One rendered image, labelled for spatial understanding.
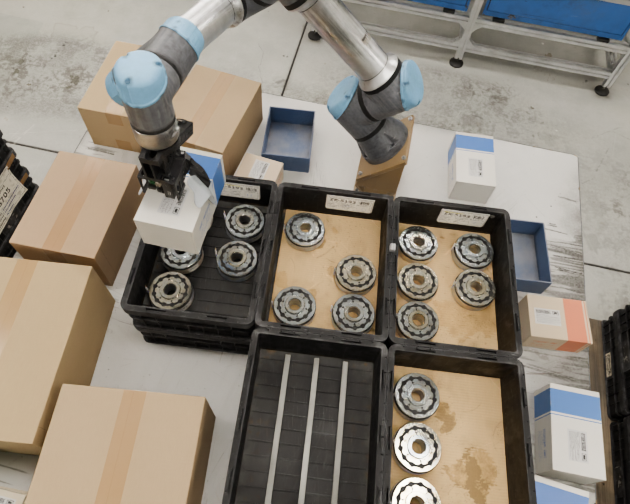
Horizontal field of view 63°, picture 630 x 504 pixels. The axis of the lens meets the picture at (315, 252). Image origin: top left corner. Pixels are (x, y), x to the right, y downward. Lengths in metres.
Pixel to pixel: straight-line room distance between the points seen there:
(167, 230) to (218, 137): 0.54
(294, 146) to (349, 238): 0.46
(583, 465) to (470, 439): 0.27
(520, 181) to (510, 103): 1.36
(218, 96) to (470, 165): 0.79
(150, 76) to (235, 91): 0.85
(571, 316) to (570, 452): 0.35
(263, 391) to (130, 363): 0.38
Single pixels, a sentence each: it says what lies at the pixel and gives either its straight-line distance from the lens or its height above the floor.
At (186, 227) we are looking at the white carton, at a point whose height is 1.13.
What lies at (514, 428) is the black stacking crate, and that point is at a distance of 1.24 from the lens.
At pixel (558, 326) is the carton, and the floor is 0.77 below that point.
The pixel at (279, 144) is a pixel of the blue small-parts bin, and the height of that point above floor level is 0.70.
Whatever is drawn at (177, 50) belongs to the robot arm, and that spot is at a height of 1.43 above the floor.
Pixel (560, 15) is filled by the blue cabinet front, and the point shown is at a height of 0.40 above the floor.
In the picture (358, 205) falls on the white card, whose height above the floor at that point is 0.89.
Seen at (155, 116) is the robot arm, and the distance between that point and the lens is 0.87.
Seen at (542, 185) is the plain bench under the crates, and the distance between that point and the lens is 1.84.
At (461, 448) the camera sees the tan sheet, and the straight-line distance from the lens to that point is 1.25.
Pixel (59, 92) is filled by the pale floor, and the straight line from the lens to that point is 3.10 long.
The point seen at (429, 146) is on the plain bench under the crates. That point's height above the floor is 0.70.
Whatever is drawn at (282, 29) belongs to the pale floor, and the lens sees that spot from 3.29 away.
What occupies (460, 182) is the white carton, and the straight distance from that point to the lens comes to 1.62.
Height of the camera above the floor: 2.01
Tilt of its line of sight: 61 degrees down
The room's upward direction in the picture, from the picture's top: 7 degrees clockwise
